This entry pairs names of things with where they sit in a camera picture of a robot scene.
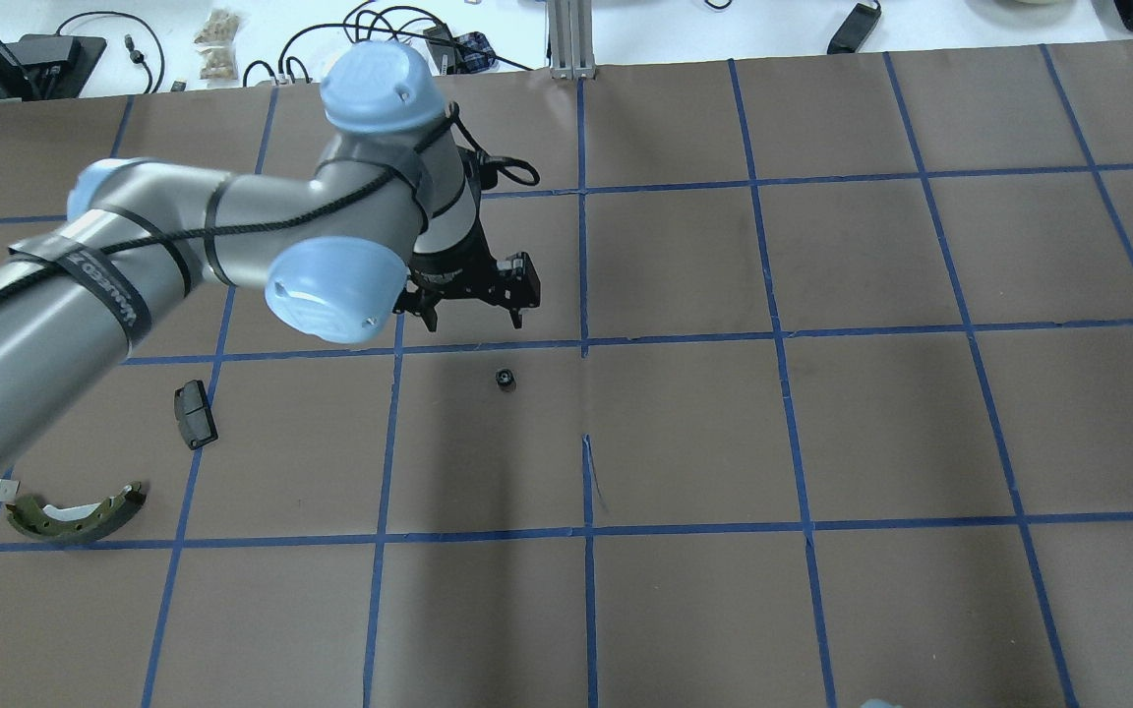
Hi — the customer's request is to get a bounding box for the olive green brake shoe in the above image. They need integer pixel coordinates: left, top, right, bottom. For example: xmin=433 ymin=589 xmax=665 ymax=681
xmin=5 ymin=481 xmax=148 ymax=547

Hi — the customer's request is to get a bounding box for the black brake pad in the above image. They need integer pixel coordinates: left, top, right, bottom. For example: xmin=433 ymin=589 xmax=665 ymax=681
xmin=172 ymin=379 xmax=219 ymax=449

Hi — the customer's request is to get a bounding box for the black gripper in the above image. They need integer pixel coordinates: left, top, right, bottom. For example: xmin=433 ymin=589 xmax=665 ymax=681
xmin=395 ymin=221 xmax=540 ymax=334

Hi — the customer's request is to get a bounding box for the small black bearing gear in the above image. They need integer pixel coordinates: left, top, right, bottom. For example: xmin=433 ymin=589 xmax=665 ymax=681
xmin=494 ymin=368 xmax=517 ymax=391

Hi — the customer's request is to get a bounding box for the black power adapter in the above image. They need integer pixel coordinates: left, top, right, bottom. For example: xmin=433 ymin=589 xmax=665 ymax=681
xmin=826 ymin=1 xmax=884 ymax=56

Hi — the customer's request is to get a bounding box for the bag of small parts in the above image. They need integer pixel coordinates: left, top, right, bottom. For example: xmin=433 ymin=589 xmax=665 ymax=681
xmin=197 ymin=43 xmax=239 ymax=82
xmin=193 ymin=6 xmax=242 ymax=46

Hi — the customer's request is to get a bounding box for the aluminium frame post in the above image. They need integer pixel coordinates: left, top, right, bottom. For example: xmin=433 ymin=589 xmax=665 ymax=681
xmin=544 ymin=0 xmax=597 ymax=82

